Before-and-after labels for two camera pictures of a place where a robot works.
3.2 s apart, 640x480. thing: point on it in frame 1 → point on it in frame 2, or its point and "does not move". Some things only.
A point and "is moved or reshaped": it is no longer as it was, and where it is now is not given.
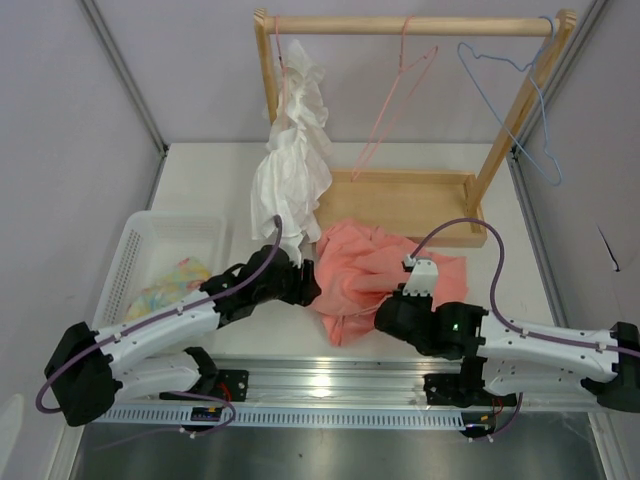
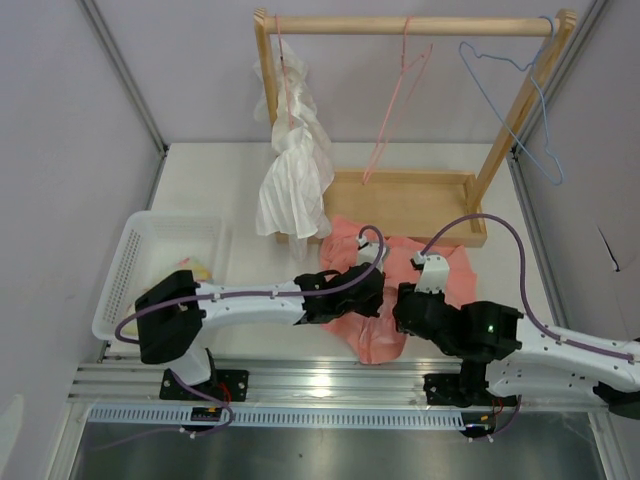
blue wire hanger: (540, 94) does not move
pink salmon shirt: (360, 267) is moved or reshaped
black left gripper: (305, 289) → (371, 308)
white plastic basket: (159, 256) does not move
